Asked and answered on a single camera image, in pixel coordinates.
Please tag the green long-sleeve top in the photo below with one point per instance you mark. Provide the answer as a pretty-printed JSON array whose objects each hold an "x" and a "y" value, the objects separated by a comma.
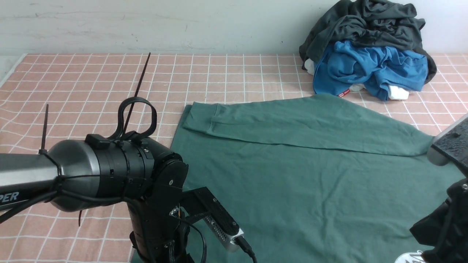
[{"x": 315, "y": 179}]

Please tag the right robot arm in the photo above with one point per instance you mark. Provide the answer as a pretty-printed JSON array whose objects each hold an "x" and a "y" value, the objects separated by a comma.
[{"x": 446, "y": 228}]

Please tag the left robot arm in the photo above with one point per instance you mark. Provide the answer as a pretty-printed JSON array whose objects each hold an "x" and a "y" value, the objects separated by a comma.
[{"x": 76, "y": 175}]

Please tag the blue garment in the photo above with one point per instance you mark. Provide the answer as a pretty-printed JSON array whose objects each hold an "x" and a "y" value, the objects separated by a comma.
[{"x": 344, "y": 64}]

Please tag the dark grey garment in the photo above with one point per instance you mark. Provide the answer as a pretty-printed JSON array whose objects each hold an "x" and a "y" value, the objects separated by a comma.
[{"x": 368, "y": 23}]

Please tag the pink checkered tablecloth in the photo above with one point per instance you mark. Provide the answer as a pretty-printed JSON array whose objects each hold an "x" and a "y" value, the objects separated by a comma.
[{"x": 83, "y": 92}]

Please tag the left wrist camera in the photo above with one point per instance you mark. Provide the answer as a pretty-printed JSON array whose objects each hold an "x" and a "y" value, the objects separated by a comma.
[{"x": 201, "y": 204}]

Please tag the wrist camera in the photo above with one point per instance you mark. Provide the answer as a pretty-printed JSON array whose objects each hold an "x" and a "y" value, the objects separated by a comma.
[
  {"x": 451, "y": 145},
  {"x": 201, "y": 204}
]

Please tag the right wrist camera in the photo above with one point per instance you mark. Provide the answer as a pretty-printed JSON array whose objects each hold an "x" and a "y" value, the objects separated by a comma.
[{"x": 451, "y": 145}]

